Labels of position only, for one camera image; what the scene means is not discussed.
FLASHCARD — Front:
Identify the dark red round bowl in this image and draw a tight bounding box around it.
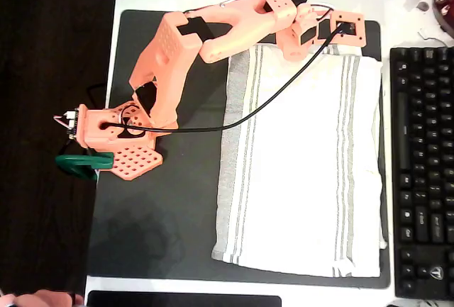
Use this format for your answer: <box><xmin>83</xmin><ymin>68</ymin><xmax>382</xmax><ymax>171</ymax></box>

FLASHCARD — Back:
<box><xmin>431</xmin><ymin>0</ymin><xmax>454</xmax><ymax>35</ymax></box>

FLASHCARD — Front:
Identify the flat black pad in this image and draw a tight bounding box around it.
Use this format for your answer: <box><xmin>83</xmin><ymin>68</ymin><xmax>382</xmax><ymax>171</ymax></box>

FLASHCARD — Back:
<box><xmin>87</xmin><ymin>289</ymin><xmax>283</xmax><ymax>307</ymax></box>

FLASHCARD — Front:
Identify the motor controller board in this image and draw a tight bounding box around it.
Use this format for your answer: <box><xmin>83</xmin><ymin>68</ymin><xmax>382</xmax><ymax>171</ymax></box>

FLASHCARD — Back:
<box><xmin>52</xmin><ymin>108</ymin><xmax>80</xmax><ymax>142</ymax></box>

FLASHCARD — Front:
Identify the green table clamp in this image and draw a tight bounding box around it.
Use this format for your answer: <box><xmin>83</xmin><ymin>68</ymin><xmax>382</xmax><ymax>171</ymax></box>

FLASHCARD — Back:
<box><xmin>55</xmin><ymin>152</ymin><xmax>115</xmax><ymax>182</ymax></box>

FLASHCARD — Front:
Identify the white striped towel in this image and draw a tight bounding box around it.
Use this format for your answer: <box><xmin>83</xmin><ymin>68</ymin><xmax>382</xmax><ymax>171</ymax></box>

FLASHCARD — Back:
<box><xmin>211</xmin><ymin>43</ymin><xmax>389</xmax><ymax>279</ymax></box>

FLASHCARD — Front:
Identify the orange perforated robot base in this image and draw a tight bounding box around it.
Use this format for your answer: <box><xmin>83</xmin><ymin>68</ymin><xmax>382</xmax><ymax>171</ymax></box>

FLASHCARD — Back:
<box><xmin>76</xmin><ymin>103</ymin><xmax>178</xmax><ymax>182</ymax></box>

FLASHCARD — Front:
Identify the black desk mat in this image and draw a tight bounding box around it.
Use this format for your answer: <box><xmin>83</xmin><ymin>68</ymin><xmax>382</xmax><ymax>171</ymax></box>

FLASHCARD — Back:
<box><xmin>86</xmin><ymin>9</ymin><xmax>391</xmax><ymax>289</ymax></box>

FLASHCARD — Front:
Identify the black camera cable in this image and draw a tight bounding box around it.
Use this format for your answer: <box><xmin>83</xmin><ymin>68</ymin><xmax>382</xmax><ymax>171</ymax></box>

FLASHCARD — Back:
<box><xmin>118</xmin><ymin>22</ymin><xmax>350</xmax><ymax>140</ymax></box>

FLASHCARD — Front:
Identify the black keyboard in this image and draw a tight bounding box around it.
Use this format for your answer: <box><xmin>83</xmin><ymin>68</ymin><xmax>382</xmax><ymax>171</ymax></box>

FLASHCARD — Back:
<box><xmin>389</xmin><ymin>46</ymin><xmax>454</xmax><ymax>301</ymax></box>

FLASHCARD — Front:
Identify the orange camera mount plate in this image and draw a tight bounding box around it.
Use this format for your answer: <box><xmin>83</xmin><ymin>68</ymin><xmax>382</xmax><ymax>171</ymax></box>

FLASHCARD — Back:
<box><xmin>328</xmin><ymin>10</ymin><xmax>367</xmax><ymax>48</ymax></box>

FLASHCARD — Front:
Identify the person's bare hand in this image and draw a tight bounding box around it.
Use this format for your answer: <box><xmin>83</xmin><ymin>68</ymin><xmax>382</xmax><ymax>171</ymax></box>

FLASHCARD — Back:
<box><xmin>0</xmin><ymin>288</ymin><xmax>86</xmax><ymax>307</ymax></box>

